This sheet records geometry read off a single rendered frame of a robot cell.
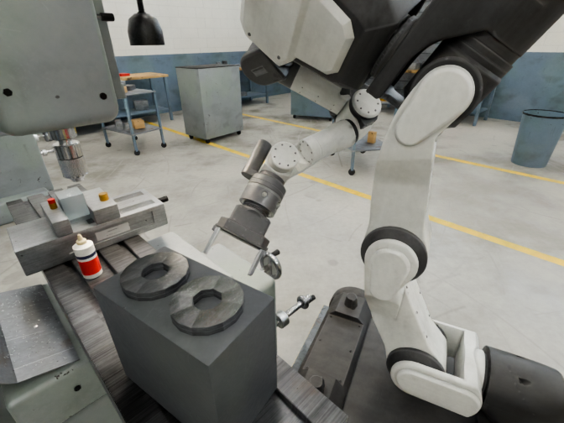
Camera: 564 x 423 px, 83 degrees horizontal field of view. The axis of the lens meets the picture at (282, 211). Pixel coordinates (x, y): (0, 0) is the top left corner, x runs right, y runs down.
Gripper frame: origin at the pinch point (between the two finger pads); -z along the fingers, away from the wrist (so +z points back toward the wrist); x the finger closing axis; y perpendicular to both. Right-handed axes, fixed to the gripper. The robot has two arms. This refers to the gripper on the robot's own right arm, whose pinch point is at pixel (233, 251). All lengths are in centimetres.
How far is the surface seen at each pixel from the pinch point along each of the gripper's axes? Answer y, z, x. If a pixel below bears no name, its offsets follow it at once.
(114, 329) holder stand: 18.4, -19.5, 10.4
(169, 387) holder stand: 22.4, -22.1, 0.0
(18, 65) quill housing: 20.7, 7.6, 41.8
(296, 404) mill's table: 19.4, -18.3, -18.1
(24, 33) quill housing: 22.5, 11.8, 42.7
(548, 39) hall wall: -285, 598, -319
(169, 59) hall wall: -583, 381, 299
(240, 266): -40.6, 1.5, -5.6
